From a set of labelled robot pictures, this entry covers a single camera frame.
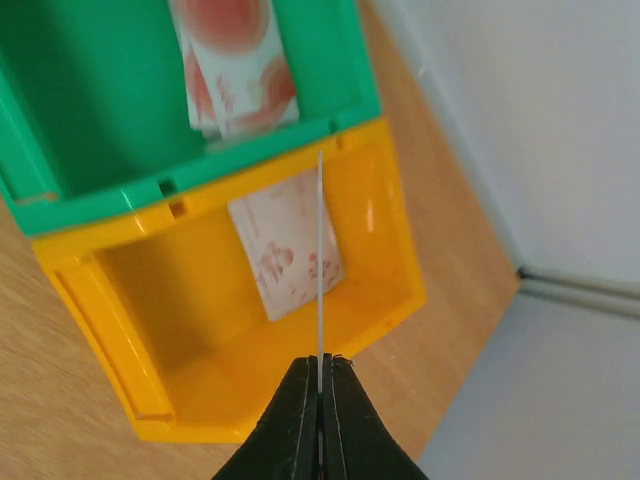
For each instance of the white card with red pattern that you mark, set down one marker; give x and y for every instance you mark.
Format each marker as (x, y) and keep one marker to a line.
(319, 265)

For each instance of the yellow plastic bin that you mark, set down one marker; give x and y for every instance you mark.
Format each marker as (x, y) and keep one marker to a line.
(167, 302)

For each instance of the red patterned card stack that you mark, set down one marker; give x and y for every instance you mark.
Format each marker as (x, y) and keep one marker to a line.
(237, 76)

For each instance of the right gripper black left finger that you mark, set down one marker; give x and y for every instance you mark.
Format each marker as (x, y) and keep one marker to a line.
(284, 442)

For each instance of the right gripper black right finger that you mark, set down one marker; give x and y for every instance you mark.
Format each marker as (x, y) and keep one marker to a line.
(355, 442)

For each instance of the green plastic bin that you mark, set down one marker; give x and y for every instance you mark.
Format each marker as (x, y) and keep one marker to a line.
(94, 120)

